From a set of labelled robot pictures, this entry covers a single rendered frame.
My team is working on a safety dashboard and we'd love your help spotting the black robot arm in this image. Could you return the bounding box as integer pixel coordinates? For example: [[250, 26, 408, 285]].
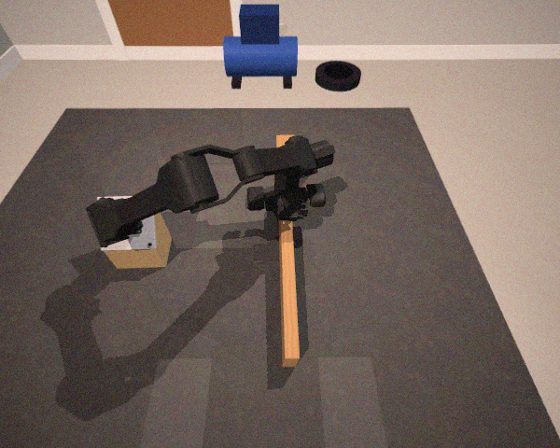
[[86, 135, 335, 247]]

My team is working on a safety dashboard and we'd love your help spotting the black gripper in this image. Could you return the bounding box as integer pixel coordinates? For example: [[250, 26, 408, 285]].
[[247, 176, 326, 220]]

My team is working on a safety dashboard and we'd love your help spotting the wooden post with slot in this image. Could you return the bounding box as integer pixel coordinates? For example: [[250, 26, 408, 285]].
[[276, 135, 294, 147]]

